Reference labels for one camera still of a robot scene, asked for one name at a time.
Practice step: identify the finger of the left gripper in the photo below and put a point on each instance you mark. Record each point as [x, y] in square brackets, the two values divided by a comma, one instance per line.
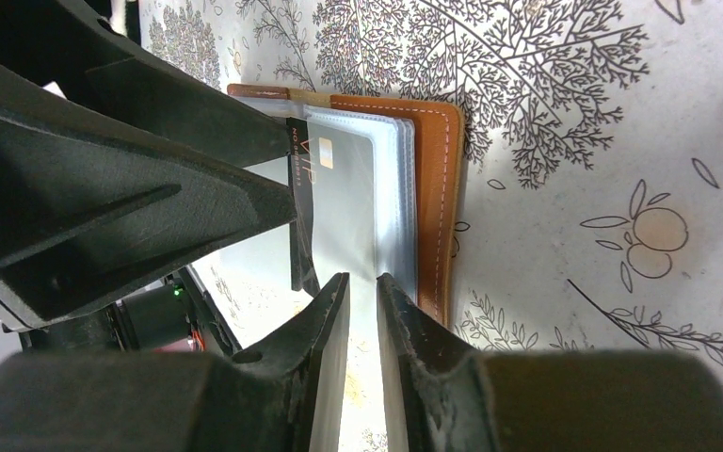
[91, 209]
[72, 44]

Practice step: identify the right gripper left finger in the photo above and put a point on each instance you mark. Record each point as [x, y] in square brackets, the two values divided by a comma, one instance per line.
[284, 393]

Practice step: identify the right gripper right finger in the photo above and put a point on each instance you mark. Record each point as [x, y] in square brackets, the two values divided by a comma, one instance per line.
[442, 394]

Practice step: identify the brown leather card holder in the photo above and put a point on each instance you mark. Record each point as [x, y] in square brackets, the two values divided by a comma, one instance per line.
[427, 175]

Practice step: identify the black VIP card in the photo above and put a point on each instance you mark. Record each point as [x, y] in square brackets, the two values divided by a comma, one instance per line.
[331, 178]

